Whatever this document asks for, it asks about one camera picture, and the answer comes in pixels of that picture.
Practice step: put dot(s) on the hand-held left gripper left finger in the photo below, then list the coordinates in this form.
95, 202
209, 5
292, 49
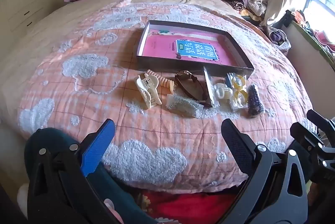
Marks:
96, 146

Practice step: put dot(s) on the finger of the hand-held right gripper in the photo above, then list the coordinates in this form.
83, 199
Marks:
306, 136
320, 119

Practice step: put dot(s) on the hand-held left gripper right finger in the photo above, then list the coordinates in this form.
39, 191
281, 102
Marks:
235, 146

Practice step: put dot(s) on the bagged yellow rings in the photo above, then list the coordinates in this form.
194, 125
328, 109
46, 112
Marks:
239, 96

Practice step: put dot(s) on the clear bag of white clips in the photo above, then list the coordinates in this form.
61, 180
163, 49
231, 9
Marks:
221, 92

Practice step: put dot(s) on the bagged white comb clip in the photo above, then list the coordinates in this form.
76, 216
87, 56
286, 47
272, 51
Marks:
183, 106

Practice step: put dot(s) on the cream hair claw clip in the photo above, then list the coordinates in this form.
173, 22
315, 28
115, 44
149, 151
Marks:
149, 93

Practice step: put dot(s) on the shallow grey cardboard box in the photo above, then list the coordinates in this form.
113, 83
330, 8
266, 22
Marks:
167, 64

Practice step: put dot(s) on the orange quilt with white clouds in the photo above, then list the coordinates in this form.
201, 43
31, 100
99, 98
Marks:
157, 131

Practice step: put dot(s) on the small blue packet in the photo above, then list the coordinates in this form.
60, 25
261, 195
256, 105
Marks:
228, 80

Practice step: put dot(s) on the brown hair clip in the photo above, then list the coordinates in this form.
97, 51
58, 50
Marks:
191, 87

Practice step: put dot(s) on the red cloth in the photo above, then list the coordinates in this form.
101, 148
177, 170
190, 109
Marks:
188, 207

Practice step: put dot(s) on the clothes on windowsill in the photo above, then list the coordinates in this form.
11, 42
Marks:
319, 35

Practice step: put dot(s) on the bag with purple clothing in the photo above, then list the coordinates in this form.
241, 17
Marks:
278, 38

